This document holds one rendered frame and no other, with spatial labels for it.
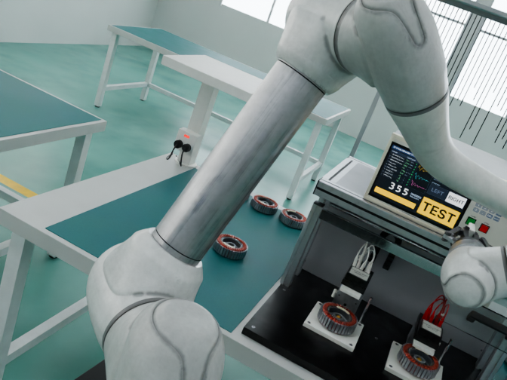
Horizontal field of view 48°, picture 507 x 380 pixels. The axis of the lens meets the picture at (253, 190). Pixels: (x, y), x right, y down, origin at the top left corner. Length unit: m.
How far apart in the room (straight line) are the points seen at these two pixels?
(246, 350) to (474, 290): 0.60
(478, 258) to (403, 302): 0.71
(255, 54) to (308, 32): 7.48
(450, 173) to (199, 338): 0.49
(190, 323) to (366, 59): 0.47
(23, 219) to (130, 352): 0.94
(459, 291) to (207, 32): 7.77
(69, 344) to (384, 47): 1.97
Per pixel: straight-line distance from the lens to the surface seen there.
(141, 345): 0.87
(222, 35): 8.62
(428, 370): 1.64
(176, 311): 0.89
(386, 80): 0.87
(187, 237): 0.99
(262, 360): 1.49
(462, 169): 1.02
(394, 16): 0.83
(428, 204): 1.66
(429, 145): 0.96
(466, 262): 1.20
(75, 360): 2.46
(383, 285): 1.88
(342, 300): 1.78
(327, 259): 1.89
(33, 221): 1.75
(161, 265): 0.99
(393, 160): 1.64
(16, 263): 1.86
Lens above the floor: 1.59
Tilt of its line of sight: 20 degrees down
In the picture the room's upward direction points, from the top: 21 degrees clockwise
